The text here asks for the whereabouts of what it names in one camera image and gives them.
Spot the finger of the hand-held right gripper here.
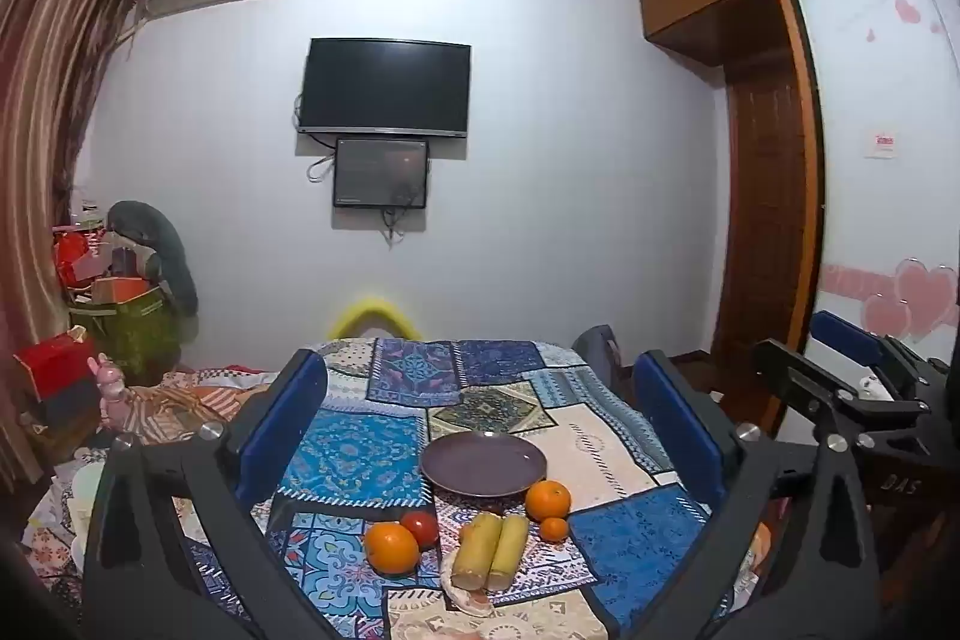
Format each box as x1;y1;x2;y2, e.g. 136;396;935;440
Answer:
808;310;938;380
752;338;931;444

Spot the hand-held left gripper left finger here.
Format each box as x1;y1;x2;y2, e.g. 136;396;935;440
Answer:
81;347;353;640

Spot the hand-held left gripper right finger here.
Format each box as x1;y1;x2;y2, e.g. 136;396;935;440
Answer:
600;349;882;640

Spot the large orange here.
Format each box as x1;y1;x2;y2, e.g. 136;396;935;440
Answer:
364;523;420;575
525;479;572;522

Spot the red tomato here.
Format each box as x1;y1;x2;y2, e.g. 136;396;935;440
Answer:
400;511;440;550

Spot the dark purple plate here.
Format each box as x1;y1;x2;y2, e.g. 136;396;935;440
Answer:
420;432;549;499

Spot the green sugarcane piece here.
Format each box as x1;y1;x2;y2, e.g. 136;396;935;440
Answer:
487;515;530;591

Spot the yellow sugarcane piece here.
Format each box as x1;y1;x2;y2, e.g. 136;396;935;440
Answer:
451;512;503;589

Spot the pink sweet potato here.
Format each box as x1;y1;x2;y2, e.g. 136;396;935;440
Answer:
440;550;496;617

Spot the patchwork tablecloth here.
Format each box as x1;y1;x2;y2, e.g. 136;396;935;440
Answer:
180;337;760;640

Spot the striped cloth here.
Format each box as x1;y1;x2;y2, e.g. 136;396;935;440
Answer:
124;368;280;447

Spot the dark grey chair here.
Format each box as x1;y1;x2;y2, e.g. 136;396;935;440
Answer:
572;324;625;390

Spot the white heart-print sliding door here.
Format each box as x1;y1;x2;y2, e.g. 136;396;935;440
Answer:
793;0;960;365

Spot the yellow chair back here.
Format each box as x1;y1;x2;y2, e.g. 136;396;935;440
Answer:
328;295;422;341

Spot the pink plush rabbit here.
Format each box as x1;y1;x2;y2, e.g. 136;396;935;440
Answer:
88;355;130;432

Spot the red label sticker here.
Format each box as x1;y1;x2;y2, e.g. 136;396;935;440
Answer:
864;124;902;160

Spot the wooden wardrobe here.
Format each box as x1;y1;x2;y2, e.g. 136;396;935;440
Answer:
635;0;938;378

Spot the orange box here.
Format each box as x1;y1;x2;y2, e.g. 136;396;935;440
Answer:
91;275;152;305

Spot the red box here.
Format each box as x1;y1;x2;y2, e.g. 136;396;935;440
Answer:
15;331;100;402

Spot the red bag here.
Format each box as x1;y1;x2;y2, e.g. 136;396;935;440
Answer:
52;226;110;290

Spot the striped brown curtain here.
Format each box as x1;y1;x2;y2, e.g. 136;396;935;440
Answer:
0;0;153;498

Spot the black monitor cable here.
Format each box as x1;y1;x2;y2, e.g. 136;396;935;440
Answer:
381;190;419;249

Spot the small black wall monitor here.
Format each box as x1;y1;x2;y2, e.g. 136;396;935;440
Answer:
333;137;430;211

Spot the black wall television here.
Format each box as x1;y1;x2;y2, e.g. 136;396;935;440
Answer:
296;37;473;141

